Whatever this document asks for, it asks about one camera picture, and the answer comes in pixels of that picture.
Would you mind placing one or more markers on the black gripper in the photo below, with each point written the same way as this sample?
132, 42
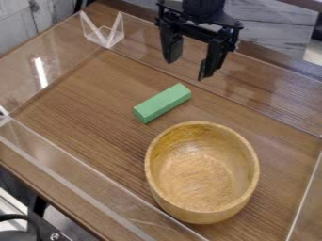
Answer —
200, 20

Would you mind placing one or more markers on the green rectangular block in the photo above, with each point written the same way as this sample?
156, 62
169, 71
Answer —
161, 102

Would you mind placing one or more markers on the brown wooden bowl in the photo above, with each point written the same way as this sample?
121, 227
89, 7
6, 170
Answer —
201, 171

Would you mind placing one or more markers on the clear acrylic corner bracket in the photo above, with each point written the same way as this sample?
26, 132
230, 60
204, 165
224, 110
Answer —
104, 36

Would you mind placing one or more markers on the clear acrylic front wall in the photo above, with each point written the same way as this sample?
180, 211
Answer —
91, 198

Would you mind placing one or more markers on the black table leg bracket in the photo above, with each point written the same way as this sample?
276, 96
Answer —
49, 233

